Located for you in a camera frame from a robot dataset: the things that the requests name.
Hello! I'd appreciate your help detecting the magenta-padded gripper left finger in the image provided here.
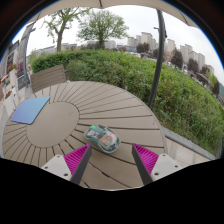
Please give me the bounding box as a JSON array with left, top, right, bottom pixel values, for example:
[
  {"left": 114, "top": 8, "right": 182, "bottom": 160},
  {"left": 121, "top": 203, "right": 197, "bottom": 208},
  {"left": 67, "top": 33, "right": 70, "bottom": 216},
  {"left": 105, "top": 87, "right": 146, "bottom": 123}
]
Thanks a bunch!
[{"left": 41, "top": 143, "right": 93, "bottom": 186}]

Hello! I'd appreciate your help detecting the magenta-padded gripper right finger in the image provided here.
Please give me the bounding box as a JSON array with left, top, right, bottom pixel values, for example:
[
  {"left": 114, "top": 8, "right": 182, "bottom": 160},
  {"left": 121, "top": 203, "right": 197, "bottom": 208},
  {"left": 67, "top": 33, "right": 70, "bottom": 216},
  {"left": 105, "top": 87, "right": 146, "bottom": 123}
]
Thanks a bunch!
[{"left": 131, "top": 142, "right": 184, "bottom": 186}]

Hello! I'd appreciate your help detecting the transparent green computer mouse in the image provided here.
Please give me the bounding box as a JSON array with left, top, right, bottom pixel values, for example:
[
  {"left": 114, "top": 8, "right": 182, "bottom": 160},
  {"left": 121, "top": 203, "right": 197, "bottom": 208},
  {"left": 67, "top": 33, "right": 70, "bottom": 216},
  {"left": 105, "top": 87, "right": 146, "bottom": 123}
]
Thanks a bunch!
[{"left": 83, "top": 124, "right": 122, "bottom": 154}]

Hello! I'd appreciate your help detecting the blue mouse pad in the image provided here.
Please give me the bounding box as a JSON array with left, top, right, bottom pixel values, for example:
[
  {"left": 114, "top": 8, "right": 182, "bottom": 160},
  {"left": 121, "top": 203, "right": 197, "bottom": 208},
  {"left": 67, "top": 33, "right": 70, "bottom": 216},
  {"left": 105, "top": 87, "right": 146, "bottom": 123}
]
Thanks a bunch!
[{"left": 10, "top": 96, "right": 52, "bottom": 126}]

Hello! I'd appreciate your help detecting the white planter box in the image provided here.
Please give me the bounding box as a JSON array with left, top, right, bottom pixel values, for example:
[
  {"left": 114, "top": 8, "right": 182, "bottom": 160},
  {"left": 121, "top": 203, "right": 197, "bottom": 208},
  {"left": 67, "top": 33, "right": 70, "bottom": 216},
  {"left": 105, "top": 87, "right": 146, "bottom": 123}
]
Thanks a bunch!
[
  {"left": 7, "top": 64, "right": 20, "bottom": 93},
  {"left": 3, "top": 89, "right": 20, "bottom": 116}
]

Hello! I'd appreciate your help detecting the brown slatted outdoor chair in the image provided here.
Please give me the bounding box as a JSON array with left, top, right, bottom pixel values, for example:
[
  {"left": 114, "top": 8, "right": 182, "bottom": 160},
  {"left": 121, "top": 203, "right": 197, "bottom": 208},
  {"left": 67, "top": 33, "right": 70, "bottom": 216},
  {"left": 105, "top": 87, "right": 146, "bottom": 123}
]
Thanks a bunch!
[{"left": 29, "top": 64, "right": 68, "bottom": 94}]

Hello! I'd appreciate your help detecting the green hedge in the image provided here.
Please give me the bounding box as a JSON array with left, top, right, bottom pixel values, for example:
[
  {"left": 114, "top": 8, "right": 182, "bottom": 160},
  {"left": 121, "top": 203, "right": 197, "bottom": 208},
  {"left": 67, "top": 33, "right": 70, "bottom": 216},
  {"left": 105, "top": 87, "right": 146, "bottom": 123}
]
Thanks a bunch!
[{"left": 29, "top": 49, "right": 224, "bottom": 156}]

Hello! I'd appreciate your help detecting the dark grey sign pillar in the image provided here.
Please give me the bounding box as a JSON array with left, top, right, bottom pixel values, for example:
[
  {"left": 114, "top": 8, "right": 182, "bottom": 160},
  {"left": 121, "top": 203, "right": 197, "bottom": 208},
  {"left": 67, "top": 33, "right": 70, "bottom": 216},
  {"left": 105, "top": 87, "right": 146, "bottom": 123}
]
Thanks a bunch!
[{"left": 20, "top": 22, "right": 37, "bottom": 90}]

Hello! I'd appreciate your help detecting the group of apartment buildings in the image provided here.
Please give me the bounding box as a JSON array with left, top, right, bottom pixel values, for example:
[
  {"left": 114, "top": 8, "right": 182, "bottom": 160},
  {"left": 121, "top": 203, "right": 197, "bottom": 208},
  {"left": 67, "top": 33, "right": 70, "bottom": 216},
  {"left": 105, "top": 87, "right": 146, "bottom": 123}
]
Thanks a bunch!
[{"left": 126, "top": 31, "right": 216, "bottom": 75}]

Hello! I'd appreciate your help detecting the tall bare-trunk tree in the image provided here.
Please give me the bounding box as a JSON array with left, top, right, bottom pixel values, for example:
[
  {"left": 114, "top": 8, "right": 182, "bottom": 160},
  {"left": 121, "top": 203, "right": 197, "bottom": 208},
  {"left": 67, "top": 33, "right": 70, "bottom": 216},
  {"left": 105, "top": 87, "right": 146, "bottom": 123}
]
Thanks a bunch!
[{"left": 42, "top": 7, "right": 92, "bottom": 53}]

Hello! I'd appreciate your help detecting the round leafy tree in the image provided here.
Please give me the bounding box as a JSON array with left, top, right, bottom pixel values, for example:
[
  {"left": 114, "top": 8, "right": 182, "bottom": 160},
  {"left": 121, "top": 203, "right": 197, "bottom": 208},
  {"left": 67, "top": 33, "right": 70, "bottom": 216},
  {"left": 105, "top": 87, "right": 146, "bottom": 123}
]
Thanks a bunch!
[{"left": 77, "top": 9, "right": 130, "bottom": 50}]

